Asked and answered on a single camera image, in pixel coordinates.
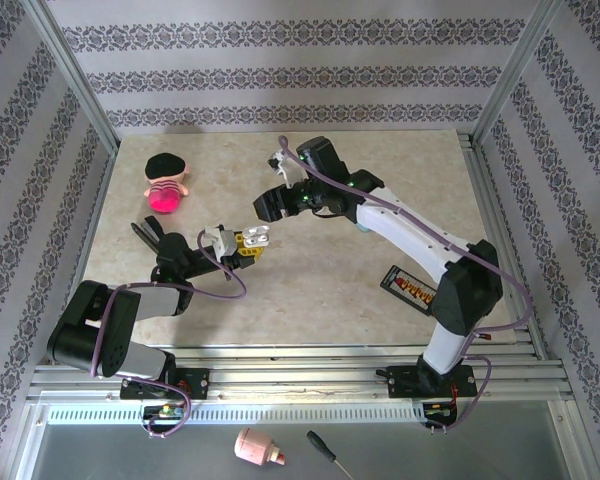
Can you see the aluminium frame post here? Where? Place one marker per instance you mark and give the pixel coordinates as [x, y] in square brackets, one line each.
[75, 80]
[515, 70]

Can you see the black charger with red print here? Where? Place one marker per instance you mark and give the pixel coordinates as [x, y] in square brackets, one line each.
[407, 286]

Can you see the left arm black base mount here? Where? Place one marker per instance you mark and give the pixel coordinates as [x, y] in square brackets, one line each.
[195, 382]

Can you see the small green circuit board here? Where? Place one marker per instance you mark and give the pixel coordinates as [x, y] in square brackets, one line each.
[439, 410]
[169, 411]

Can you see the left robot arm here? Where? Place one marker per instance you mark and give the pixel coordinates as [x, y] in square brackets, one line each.
[155, 302]

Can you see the white earbud charging case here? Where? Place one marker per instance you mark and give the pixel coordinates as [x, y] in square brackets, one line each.
[257, 236]

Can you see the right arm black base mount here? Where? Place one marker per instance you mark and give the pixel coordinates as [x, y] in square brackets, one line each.
[400, 381]

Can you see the grey metal shelf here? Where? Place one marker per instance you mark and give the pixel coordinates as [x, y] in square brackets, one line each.
[430, 455]

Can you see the plush doll with black hair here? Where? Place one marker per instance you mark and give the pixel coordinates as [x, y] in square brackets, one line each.
[166, 180]

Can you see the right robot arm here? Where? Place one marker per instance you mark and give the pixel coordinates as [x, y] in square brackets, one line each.
[405, 235]

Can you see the black stapler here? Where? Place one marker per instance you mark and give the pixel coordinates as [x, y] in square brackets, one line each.
[147, 231]

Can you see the pink toy bottle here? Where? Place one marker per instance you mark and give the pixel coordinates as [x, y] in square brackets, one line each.
[255, 446]

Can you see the aluminium side rail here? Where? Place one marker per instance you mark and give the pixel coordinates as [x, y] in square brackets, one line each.
[482, 200]
[97, 200]

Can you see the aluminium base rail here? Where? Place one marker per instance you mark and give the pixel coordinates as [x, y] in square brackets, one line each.
[305, 380]

